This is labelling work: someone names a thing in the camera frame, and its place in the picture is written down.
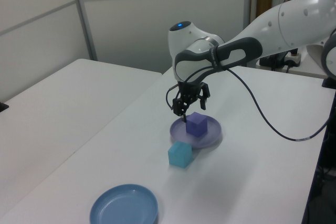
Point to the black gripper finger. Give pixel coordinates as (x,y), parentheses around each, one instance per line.
(204,93)
(179,106)

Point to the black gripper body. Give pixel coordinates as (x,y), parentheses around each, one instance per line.
(190,91)

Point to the purple cube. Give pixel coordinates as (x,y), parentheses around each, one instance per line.
(195,125)

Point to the teal cube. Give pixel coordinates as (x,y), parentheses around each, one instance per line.
(179,154)

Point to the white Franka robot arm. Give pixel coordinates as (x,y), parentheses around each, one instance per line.
(262,30)

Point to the purple plate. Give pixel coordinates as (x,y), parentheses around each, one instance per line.
(212,132)

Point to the black power box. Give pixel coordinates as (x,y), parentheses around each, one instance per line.
(270,62)

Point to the grey emergency stop box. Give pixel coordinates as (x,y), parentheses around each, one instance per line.
(294,60)

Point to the white background desk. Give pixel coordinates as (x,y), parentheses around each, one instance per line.
(304,71)

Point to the blue plate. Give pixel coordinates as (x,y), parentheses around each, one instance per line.
(123,205)

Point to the grey laptop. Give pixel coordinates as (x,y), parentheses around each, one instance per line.
(315,56)

